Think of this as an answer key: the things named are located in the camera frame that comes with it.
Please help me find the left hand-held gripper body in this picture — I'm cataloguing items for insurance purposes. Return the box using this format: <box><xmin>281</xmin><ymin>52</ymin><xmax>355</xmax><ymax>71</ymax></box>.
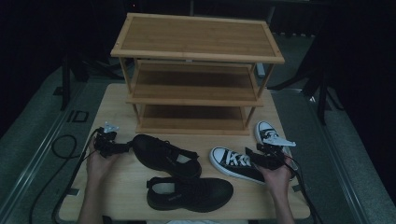
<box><xmin>92</xmin><ymin>121</ymin><xmax>121</xmax><ymax>158</ymax></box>

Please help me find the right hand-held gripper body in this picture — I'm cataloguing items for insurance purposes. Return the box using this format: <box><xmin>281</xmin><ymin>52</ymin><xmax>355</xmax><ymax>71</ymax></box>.
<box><xmin>255</xmin><ymin>134</ymin><xmax>297</xmax><ymax>171</ymax></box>

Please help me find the black white canvas sneaker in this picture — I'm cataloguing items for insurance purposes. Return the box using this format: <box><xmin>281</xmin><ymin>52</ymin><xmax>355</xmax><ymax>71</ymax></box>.
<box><xmin>208</xmin><ymin>147</ymin><xmax>272</xmax><ymax>186</ymax></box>
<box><xmin>254</xmin><ymin>120</ymin><xmax>299</xmax><ymax>180</ymax></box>

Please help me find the black shoe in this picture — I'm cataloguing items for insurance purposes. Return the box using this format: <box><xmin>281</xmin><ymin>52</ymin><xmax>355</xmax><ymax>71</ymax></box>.
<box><xmin>132</xmin><ymin>133</ymin><xmax>203</xmax><ymax>180</ymax></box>
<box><xmin>146</xmin><ymin>176</ymin><xmax>234</xmax><ymax>214</ymax></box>

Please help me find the wooden shoe rack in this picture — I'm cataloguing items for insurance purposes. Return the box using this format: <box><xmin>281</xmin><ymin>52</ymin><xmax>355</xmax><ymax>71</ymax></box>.
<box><xmin>110</xmin><ymin>12</ymin><xmax>286</xmax><ymax>136</ymax></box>

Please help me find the person's right hand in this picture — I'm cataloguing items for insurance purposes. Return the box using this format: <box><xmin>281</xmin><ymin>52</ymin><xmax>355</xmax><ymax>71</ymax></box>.
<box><xmin>256</xmin><ymin>157</ymin><xmax>295</xmax><ymax>195</ymax></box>

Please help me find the person's left hand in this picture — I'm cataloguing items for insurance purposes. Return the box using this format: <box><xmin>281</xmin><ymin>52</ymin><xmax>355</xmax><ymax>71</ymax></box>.
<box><xmin>86</xmin><ymin>139</ymin><xmax>120</xmax><ymax>185</ymax></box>

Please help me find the black metal stand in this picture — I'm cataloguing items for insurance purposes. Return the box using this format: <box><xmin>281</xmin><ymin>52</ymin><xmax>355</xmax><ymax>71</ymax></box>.
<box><xmin>60</xmin><ymin>54</ymin><xmax>125</xmax><ymax>112</ymax></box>
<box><xmin>267</xmin><ymin>40</ymin><xmax>346</xmax><ymax>126</ymax></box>

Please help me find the black floor cable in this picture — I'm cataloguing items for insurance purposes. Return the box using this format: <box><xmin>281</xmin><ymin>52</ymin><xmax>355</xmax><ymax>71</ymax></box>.
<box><xmin>29</xmin><ymin>133</ymin><xmax>78</xmax><ymax>224</ymax></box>

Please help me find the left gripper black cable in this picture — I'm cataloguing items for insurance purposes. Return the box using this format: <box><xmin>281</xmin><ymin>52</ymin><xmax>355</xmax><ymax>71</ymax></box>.
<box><xmin>50</xmin><ymin>127</ymin><xmax>104</xmax><ymax>224</ymax></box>

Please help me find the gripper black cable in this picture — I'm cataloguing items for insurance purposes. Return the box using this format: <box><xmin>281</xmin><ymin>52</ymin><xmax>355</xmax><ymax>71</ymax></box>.
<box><xmin>283</xmin><ymin>155</ymin><xmax>325</xmax><ymax>224</ymax></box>
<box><xmin>50</xmin><ymin>127</ymin><xmax>104</xmax><ymax>224</ymax></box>

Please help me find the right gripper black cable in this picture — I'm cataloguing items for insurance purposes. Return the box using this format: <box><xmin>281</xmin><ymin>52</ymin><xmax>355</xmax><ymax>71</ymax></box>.
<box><xmin>283</xmin><ymin>155</ymin><xmax>325</xmax><ymax>224</ymax></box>

